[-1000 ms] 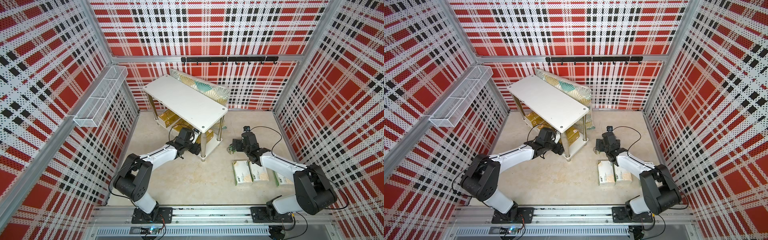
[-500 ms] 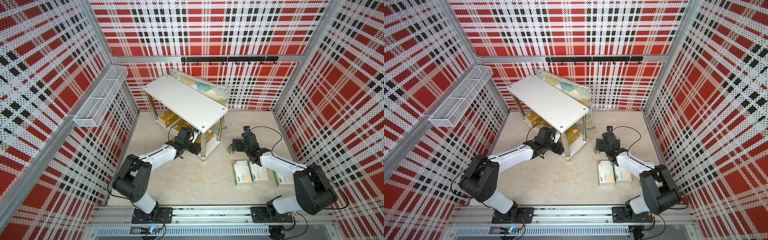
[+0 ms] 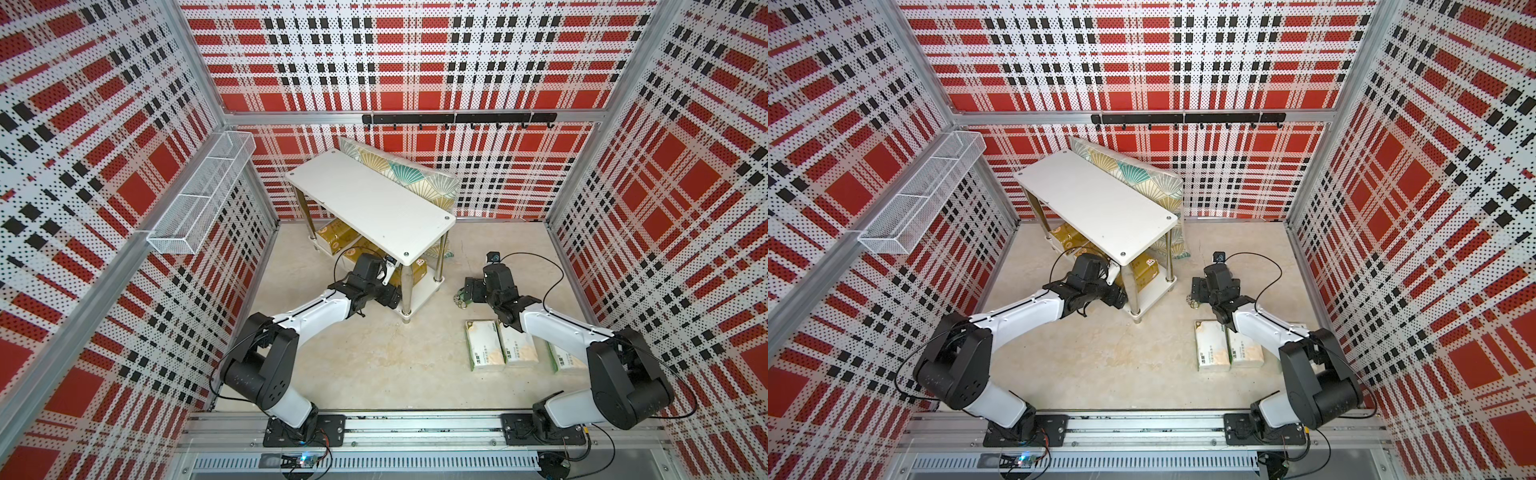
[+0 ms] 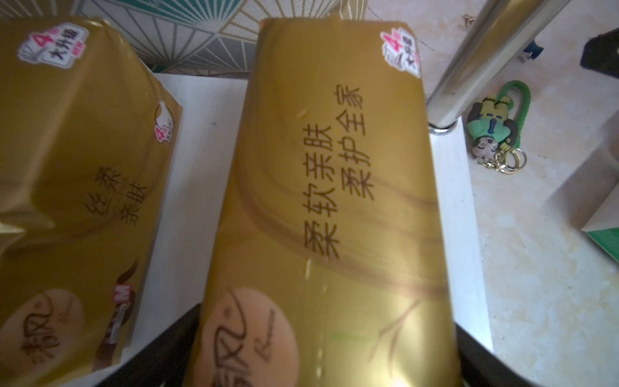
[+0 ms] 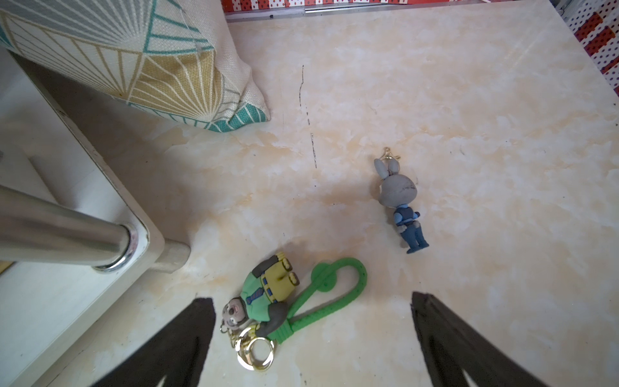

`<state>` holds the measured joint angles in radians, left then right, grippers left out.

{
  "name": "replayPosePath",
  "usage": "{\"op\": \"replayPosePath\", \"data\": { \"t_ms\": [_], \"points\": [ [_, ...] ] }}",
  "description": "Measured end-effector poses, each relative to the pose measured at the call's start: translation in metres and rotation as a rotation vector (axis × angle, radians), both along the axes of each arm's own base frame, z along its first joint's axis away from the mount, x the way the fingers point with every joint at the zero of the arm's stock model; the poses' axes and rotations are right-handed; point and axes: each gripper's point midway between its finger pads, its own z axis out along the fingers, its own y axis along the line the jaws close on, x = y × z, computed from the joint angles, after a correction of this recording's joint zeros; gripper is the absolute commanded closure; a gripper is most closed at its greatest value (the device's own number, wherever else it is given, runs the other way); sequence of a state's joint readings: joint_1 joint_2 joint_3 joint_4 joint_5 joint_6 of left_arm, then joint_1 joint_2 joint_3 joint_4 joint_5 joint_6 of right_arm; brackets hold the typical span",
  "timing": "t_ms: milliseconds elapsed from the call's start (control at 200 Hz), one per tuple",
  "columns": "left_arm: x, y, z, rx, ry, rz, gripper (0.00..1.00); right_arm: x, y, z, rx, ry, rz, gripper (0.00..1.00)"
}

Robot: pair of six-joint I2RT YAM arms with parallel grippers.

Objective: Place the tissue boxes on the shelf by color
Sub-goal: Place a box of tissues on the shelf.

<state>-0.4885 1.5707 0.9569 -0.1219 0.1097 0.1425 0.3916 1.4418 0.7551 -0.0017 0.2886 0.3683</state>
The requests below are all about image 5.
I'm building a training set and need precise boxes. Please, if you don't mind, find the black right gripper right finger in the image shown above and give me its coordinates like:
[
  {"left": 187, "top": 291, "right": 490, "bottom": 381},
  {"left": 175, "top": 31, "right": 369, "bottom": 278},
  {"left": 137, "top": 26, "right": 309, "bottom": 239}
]
[{"left": 411, "top": 291, "right": 545, "bottom": 386}]

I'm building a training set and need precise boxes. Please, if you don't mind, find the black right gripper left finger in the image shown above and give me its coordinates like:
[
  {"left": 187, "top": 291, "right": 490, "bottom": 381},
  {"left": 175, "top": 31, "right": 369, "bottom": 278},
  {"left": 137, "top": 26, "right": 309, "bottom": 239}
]
[{"left": 95, "top": 298, "right": 216, "bottom": 386}]

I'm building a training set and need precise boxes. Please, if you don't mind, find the white two-tier shelf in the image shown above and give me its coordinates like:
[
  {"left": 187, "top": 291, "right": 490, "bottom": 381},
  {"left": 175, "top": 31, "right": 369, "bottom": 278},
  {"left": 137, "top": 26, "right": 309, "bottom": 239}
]
[{"left": 1, "top": 50, "right": 190, "bottom": 386}]

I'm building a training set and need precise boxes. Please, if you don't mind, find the fan pattern cushion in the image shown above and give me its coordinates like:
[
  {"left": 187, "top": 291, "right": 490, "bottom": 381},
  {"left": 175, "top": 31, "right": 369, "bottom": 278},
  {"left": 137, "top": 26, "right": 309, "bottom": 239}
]
[{"left": 1, "top": 1, "right": 270, "bottom": 133}]

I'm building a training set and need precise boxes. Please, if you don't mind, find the green sloth figure keychain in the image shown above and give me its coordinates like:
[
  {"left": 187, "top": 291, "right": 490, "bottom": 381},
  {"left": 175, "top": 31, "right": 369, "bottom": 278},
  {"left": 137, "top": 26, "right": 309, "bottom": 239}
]
[{"left": 220, "top": 253, "right": 368, "bottom": 372}]

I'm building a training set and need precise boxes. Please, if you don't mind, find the grey rabbit figure keychain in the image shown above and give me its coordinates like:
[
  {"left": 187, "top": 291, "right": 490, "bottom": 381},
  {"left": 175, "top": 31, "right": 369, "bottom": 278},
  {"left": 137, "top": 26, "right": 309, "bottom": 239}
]
[{"left": 374, "top": 147, "right": 430, "bottom": 254}]

